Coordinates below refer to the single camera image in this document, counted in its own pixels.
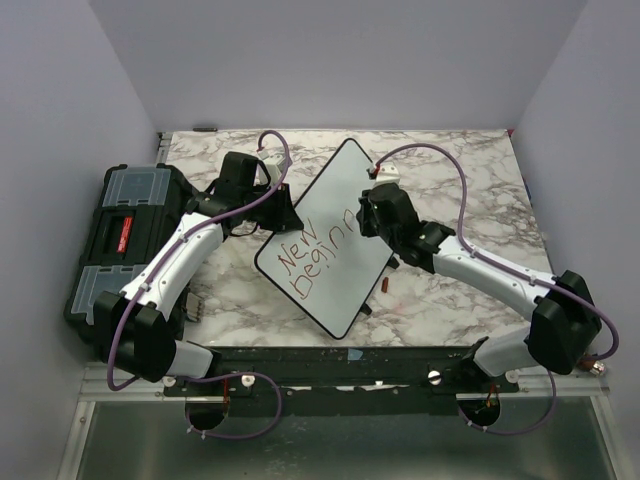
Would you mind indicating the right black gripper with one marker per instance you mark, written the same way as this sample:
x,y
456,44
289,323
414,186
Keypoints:
x,y
361,215

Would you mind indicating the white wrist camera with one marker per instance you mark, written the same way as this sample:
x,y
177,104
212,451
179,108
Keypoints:
x,y
385,173
274,163

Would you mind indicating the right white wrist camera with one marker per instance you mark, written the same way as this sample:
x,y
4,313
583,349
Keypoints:
x,y
385,173

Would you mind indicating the black plastic toolbox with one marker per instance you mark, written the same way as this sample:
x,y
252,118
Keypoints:
x,y
138,210

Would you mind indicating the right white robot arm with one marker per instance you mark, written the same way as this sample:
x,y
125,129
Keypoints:
x,y
557,308

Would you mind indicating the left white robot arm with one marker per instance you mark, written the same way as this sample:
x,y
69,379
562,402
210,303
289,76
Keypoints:
x,y
132,326

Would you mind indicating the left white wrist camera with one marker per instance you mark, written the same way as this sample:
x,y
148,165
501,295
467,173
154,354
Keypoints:
x,y
274,163

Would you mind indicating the black framed whiteboard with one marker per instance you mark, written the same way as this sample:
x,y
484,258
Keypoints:
x,y
328,268

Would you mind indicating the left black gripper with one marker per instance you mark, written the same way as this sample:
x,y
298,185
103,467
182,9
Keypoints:
x,y
286,218

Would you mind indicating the black mounting rail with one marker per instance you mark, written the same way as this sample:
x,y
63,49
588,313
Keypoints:
x,y
336,381

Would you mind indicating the brown pipe valve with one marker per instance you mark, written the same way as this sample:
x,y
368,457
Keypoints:
x,y
590,364

